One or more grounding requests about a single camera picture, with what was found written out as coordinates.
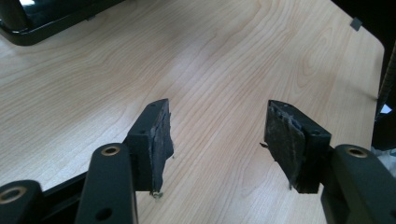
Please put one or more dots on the grey tape piece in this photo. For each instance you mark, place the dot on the grey tape piece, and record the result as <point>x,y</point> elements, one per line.
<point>356,24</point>

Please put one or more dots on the black shoe rack red top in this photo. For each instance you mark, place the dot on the black shoe rack red top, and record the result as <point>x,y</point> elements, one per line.
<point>46,25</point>

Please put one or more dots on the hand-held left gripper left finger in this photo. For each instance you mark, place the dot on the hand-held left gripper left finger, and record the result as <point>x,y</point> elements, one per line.
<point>151,146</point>

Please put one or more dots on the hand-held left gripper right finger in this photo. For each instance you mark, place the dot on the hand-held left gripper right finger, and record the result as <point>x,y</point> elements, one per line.
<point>294,146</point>

